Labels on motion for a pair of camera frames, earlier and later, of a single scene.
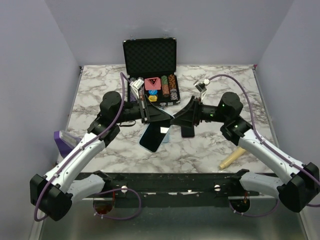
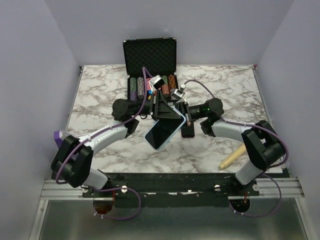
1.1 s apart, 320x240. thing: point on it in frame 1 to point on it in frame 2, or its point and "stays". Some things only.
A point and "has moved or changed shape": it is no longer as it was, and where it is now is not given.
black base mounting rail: [172, 190] stays
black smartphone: [154, 134] has moved or changed shape
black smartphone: [187, 132] stays
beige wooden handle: [240, 151] stays
